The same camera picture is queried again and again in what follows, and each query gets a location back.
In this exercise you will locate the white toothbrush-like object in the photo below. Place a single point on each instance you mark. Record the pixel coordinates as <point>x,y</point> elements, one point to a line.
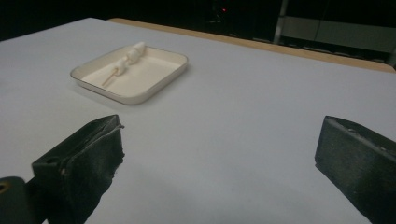
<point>132,56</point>

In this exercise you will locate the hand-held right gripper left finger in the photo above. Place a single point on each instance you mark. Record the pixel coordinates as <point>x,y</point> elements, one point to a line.
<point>81,168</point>

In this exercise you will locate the dark equipment with red light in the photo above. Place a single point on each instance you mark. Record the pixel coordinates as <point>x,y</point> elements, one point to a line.
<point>222,12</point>

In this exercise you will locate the grey metal stand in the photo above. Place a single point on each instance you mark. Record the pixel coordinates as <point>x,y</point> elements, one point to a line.
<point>336,34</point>

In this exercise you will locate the white rectangular tray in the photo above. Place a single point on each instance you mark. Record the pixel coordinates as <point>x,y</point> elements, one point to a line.
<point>146,81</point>

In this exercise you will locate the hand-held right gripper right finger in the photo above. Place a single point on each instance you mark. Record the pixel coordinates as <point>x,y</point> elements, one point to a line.
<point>358,161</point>

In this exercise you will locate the pale grey table sheet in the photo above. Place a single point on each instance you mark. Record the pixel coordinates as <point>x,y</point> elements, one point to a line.
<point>236,102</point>

